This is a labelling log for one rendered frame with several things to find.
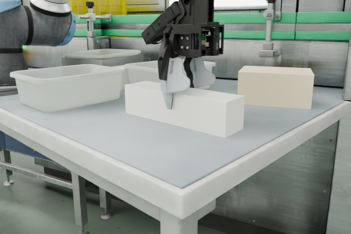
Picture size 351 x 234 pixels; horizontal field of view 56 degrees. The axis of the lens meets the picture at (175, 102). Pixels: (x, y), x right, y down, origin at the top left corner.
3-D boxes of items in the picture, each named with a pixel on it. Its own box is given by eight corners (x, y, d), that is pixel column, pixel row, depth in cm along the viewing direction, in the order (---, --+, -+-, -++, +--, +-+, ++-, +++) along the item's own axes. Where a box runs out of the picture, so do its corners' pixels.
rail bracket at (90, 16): (113, 36, 129) (112, 2, 126) (83, 37, 115) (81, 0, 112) (107, 35, 130) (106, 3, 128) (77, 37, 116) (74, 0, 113)
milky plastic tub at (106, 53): (144, 74, 118) (143, 49, 116) (104, 84, 98) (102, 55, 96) (106, 71, 125) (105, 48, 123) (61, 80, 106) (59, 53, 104)
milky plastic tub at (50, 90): (130, 103, 82) (129, 69, 80) (44, 123, 66) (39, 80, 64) (91, 94, 93) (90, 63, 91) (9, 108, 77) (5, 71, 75)
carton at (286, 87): (311, 109, 71) (314, 75, 69) (236, 104, 76) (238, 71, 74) (307, 97, 82) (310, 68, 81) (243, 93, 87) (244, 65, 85)
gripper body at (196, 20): (199, 61, 53) (200, -17, 50) (159, 58, 58) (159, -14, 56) (224, 58, 59) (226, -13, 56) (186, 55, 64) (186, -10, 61)
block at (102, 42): (111, 54, 129) (110, 36, 128) (95, 56, 121) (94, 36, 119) (104, 54, 131) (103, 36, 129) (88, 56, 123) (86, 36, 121)
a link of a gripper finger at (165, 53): (160, 79, 55) (170, 27, 55) (153, 78, 56) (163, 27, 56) (177, 83, 59) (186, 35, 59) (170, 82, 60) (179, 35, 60)
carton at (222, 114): (224, 138, 53) (226, 102, 52) (125, 113, 68) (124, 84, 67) (243, 128, 58) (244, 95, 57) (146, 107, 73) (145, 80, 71)
